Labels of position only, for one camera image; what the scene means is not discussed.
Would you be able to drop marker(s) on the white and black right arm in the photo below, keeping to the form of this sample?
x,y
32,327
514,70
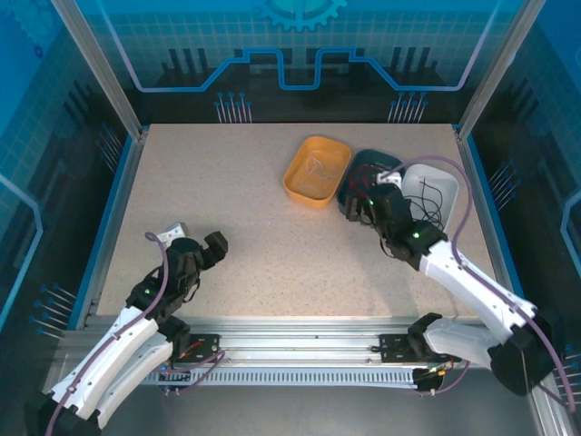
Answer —
x,y
472,281

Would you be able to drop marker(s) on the white plastic tray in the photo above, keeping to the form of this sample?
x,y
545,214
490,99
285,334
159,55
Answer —
x,y
431,175

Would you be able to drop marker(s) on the dark teal plastic tray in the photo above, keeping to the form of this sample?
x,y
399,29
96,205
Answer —
x,y
367,156

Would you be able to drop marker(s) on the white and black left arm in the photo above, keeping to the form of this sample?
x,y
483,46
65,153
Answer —
x,y
118,345

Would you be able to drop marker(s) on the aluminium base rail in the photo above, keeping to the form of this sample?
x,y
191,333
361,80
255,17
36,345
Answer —
x,y
295,336

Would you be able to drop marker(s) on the orange plastic tray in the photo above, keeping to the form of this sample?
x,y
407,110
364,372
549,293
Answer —
x,y
318,191

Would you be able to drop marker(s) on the aluminium frame post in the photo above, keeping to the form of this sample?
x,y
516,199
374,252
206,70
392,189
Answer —
x,y
499,68
97,68

